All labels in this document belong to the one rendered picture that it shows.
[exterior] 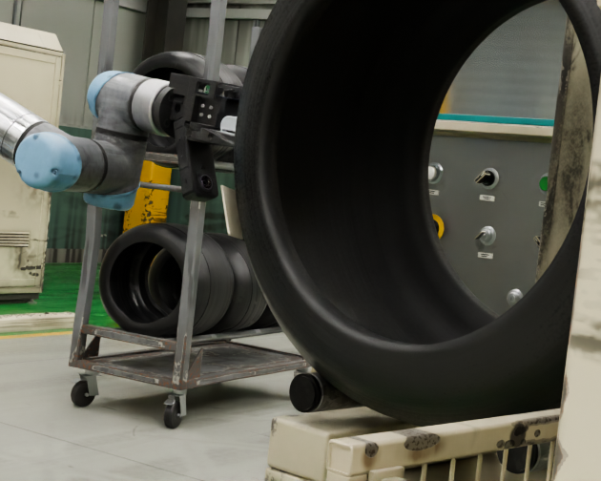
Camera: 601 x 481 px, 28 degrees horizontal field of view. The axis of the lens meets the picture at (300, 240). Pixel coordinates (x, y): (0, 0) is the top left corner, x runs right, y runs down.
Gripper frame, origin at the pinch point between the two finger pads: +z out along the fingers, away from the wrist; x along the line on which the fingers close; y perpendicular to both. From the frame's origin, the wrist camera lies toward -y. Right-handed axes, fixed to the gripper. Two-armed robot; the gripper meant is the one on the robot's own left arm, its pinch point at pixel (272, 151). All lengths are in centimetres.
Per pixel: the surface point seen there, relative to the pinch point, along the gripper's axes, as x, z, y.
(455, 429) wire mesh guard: -49, 66, -10
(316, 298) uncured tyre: -12.1, 22.2, -13.3
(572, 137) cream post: 28.3, 25.2, 8.7
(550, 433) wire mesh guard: -38, 67, -11
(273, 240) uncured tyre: -13.0, 15.2, -8.6
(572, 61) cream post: 28.3, 22.8, 18.3
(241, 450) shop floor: 241, -217, -143
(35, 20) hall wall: 580, -908, 20
